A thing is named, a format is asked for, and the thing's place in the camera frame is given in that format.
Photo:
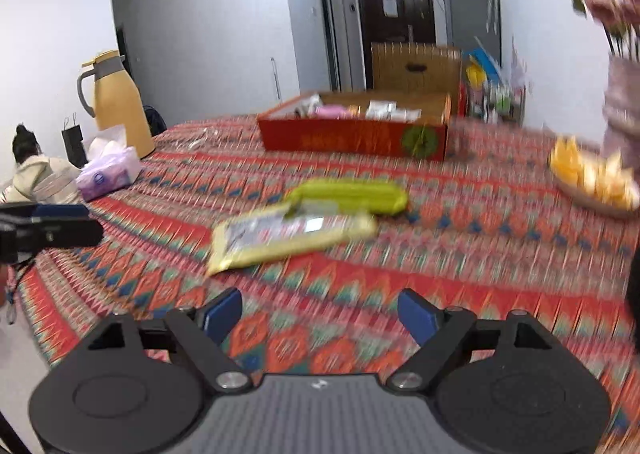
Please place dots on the yellow thermos jug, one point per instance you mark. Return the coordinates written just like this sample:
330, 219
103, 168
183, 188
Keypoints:
122, 109

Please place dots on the brown plate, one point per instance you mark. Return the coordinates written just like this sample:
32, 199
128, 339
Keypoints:
590, 204

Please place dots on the cluttered storage rack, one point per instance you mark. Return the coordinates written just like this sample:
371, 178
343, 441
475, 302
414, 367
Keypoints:
492, 94

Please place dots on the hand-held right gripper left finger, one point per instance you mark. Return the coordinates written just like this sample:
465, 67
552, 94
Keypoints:
225, 314

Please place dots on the dark side door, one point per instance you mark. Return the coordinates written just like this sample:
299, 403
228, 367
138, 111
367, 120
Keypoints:
330, 34

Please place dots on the grey refrigerator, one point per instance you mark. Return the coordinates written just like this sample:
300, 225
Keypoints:
465, 24

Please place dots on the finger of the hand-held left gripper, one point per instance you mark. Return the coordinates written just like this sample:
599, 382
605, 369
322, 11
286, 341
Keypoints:
70, 233
60, 210

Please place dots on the tall pink ceramic vase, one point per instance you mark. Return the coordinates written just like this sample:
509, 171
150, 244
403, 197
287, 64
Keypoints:
622, 124

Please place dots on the dark backpack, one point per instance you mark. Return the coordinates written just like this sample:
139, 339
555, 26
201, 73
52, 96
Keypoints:
155, 121

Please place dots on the purple tissue pack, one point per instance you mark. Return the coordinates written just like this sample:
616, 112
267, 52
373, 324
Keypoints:
107, 176

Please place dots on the red cardboard box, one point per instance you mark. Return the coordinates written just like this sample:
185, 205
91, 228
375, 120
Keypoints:
350, 136

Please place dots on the dark entrance door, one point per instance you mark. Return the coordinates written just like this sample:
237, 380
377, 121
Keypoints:
395, 24

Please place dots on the black paper bag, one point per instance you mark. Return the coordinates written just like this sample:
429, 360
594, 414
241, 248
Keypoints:
74, 144

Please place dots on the pale yellow-green snack packet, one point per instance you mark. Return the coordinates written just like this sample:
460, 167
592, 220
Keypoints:
260, 239

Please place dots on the bright green snack packet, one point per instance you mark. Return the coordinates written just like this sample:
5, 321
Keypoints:
350, 194

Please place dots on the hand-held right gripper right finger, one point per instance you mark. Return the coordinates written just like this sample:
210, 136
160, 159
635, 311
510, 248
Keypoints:
417, 316

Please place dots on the pile of snack packets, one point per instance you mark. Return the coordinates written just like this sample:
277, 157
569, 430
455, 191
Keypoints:
380, 110

